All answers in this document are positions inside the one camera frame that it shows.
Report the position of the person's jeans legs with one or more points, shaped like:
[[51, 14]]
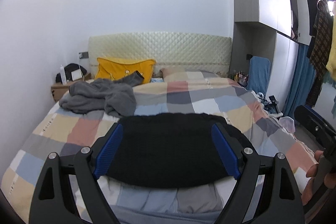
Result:
[[125, 215]]

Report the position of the black hanging garment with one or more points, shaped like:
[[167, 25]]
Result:
[[312, 8]]

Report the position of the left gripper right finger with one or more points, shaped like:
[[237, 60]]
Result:
[[280, 199]]

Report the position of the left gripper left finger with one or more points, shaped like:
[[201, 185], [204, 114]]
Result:
[[53, 200]]

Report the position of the yellow hanging garment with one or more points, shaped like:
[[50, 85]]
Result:
[[331, 64]]

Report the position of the wooden nightstand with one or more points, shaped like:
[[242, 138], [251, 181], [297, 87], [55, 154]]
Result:
[[58, 89]]

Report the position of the black puffer jacket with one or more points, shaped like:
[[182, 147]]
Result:
[[170, 150]]

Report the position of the blue towel covered chair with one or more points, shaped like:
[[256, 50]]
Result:
[[258, 75]]

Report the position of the wall power socket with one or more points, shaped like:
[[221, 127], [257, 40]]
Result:
[[83, 55]]

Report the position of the white side table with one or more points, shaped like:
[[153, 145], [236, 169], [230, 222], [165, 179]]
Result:
[[275, 113]]

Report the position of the black camera on stand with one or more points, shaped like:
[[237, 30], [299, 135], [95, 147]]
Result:
[[273, 105]]

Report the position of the cream quilted headboard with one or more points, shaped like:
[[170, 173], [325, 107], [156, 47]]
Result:
[[169, 49]]

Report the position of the translucent plastic bag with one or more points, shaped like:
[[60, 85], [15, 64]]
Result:
[[287, 123]]

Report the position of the checkered pillow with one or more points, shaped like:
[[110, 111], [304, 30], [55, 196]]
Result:
[[180, 74]]

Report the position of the blue curtain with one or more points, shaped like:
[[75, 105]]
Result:
[[302, 82]]

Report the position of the bottles on bedside shelf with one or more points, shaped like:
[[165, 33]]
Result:
[[240, 77]]

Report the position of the white plastic bottle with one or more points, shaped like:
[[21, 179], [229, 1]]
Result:
[[63, 75]]

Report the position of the yellow pillow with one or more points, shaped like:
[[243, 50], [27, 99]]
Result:
[[115, 68]]

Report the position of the grey white wardrobe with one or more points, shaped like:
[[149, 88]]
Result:
[[262, 28]]

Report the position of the black bag on nightstand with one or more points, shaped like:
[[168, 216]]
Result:
[[71, 68]]

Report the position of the grey fleece garment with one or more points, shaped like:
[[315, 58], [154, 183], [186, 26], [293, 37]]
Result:
[[113, 97]]

